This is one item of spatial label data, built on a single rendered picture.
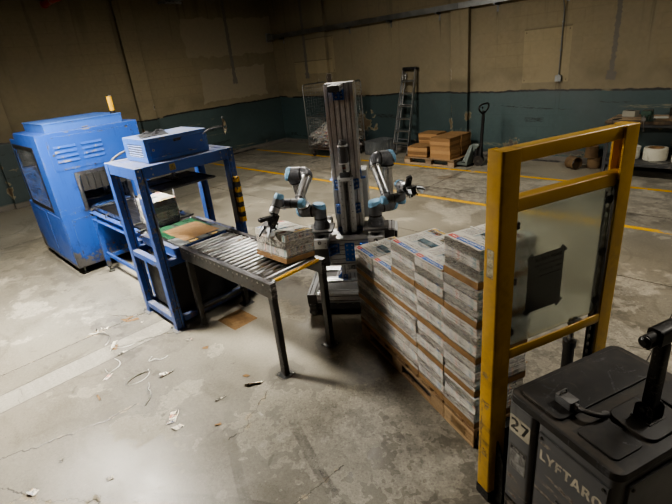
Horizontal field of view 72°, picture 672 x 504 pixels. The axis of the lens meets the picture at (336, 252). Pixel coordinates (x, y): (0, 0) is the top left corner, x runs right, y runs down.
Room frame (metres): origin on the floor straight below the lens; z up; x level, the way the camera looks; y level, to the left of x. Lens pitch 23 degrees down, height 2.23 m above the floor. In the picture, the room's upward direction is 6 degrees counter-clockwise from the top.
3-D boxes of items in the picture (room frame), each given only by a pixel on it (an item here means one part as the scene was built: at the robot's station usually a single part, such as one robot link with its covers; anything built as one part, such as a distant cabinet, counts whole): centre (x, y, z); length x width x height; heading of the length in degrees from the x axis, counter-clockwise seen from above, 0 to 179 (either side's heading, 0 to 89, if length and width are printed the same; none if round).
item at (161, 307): (4.33, 1.44, 0.38); 0.94 x 0.69 x 0.63; 133
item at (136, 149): (4.33, 1.44, 1.65); 0.60 x 0.45 x 0.20; 133
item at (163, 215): (4.74, 1.84, 0.93); 0.38 x 0.30 x 0.26; 43
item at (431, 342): (2.92, -0.54, 0.42); 1.17 x 0.39 x 0.83; 22
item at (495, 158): (1.72, -0.67, 0.97); 0.09 x 0.09 x 1.75; 22
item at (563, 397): (1.46, -0.96, 0.82); 0.18 x 0.14 x 0.08; 22
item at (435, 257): (2.52, -0.70, 1.06); 0.37 x 0.28 x 0.01; 113
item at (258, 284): (3.41, 0.93, 0.74); 1.34 x 0.05 x 0.12; 43
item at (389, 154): (3.91, -0.51, 1.19); 0.15 x 0.12 x 0.55; 107
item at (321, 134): (11.48, -0.29, 0.85); 1.21 x 0.83 x 1.71; 43
